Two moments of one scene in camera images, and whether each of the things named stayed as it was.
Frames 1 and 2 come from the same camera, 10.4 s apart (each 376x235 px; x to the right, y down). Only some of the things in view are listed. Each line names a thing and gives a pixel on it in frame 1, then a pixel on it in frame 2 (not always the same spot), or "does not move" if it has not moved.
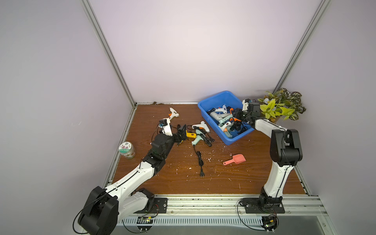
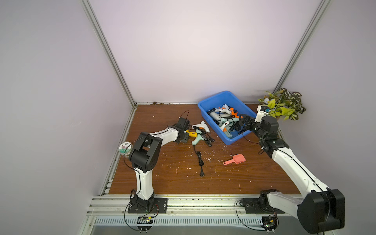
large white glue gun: x=218 y=117 does not move
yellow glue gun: x=190 y=134 does not move
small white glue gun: x=174 y=113 → x=225 y=109
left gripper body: x=177 y=139 does not move
